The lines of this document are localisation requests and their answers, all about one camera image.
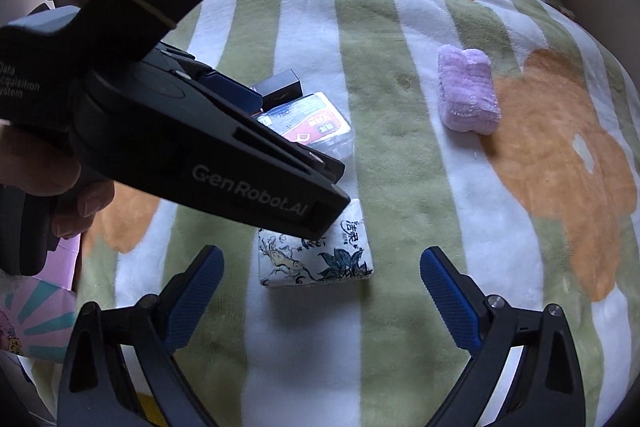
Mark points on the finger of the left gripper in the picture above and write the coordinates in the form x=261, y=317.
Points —
x=233, y=92

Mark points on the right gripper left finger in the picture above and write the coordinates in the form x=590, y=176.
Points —
x=96, y=388

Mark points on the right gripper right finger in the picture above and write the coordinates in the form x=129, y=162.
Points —
x=546, y=388

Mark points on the red blue card case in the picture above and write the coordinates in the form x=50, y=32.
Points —
x=313, y=121

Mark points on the white floral printed box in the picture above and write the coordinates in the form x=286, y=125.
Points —
x=343, y=254

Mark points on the pink fuzzy sock roll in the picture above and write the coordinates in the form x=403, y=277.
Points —
x=467, y=98

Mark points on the left hand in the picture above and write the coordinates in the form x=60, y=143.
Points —
x=35, y=168

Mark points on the open cardboard box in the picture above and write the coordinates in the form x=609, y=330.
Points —
x=38, y=313

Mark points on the floral striped blanket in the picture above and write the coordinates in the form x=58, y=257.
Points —
x=544, y=210

